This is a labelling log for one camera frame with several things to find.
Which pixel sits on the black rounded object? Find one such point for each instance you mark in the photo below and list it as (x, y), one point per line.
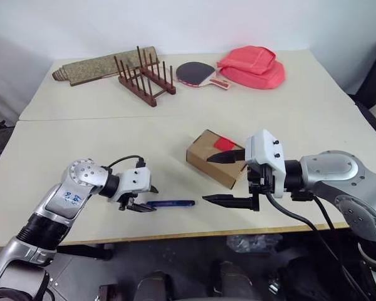
(307, 279)

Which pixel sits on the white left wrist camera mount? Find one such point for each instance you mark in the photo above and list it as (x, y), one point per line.
(134, 182)

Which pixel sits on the dark rounded shape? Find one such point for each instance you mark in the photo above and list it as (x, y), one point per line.
(155, 287)
(233, 282)

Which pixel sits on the black table leg bar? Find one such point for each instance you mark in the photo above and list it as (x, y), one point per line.
(84, 251)

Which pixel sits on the clear plastic bag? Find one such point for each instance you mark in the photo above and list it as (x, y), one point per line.
(247, 243)

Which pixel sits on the dark wooden dish rack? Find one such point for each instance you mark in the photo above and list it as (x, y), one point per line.
(138, 92)

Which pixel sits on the black red table tennis paddle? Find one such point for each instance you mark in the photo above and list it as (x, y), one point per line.
(192, 71)

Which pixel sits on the rolled olive patterned mat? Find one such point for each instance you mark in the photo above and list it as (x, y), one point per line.
(84, 69)

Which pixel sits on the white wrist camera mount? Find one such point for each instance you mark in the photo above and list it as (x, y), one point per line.
(263, 150)
(134, 182)

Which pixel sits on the blue pen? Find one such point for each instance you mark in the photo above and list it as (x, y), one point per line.
(175, 203)

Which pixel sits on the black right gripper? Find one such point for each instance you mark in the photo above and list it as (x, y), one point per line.
(263, 178)

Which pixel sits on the red tape square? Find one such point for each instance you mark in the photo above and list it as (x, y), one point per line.
(224, 144)

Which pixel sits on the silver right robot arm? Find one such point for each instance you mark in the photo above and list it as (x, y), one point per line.
(332, 175)

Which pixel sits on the pink fabric bag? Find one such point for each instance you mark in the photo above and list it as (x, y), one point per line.
(250, 70)

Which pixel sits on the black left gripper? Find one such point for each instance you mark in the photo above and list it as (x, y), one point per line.
(127, 200)

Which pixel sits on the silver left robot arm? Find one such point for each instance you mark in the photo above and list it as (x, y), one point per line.
(81, 175)

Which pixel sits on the black chair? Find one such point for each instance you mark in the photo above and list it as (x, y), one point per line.
(374, 81)

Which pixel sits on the black floor stand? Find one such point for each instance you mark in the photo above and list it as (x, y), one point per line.
(0, 138)

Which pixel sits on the brown cardboard box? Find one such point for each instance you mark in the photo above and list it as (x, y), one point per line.
(203, 156)

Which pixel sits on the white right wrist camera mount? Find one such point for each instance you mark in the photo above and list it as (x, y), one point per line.
(263, 150)

